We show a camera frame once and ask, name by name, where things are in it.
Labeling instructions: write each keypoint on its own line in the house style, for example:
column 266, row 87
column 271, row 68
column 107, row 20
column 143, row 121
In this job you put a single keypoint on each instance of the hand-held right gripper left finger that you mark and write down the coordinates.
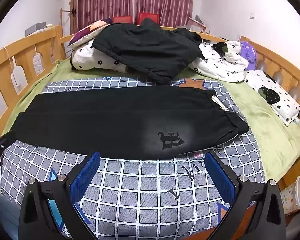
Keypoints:
column 86, row 172

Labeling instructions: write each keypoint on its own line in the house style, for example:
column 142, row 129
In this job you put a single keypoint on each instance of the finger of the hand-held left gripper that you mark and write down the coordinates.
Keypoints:
column 5, row 140

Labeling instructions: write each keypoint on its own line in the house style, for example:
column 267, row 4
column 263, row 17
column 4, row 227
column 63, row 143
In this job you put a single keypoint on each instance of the pink wooden frame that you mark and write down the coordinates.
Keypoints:
column 201, row 25

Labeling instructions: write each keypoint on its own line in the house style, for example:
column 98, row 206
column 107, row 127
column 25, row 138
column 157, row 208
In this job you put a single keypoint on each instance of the white floral quilt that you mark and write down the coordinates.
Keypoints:
column 222, row 65

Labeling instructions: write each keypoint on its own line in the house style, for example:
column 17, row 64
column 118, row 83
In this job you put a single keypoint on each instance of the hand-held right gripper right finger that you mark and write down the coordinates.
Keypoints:
column 220, row 177

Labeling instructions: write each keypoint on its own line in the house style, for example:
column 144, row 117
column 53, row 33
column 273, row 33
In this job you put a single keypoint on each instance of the red plastic stool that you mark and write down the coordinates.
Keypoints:
column 122, row 20
column 147, row 16

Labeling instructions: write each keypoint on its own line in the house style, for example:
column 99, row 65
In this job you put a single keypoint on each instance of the star-patterned waste bin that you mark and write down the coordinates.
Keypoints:
column 293, row 197

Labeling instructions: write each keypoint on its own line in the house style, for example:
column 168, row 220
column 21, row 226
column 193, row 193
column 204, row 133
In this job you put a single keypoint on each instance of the purple plush toy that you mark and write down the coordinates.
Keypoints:
column 250, row 55

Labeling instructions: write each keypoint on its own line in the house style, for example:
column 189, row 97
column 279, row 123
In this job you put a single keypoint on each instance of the grey box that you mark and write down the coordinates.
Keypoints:
column 35, row 28

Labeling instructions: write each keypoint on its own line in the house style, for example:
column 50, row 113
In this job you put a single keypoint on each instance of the colourful patterned pillow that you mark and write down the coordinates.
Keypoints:
column 90, row 30

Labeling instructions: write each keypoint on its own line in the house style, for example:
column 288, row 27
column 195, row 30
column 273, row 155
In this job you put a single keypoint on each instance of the pile of black clothes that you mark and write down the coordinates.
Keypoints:
column 150, row 50

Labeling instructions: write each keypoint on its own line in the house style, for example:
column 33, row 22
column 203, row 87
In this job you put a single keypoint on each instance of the person's blue clothing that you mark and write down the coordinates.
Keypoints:
column 5, row 215

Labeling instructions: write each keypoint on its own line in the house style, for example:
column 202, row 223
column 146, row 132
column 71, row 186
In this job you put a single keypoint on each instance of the grey checked star blanket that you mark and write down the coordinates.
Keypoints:
column 140, row 192

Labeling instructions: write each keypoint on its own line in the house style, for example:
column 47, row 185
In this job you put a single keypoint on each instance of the white floral strawberry pillow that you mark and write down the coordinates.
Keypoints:
column 285, row 105

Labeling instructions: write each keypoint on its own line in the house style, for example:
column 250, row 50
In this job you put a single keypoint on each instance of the wooden bed frame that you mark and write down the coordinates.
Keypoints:
column 40, row 42

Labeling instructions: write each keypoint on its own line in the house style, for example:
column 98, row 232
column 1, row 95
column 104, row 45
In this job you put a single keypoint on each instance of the white wall socket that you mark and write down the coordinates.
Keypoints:
column 252, row 16

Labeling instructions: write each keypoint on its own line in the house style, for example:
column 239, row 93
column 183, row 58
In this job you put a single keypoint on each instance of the wooden coat rack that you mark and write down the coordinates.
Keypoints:
column 61, row 20

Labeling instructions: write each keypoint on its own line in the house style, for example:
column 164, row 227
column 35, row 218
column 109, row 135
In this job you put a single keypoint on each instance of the black pants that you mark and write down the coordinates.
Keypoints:
column 102, row 120

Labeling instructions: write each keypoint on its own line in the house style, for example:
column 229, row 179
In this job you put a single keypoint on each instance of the green bed sheet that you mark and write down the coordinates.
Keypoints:
column 260, row 110

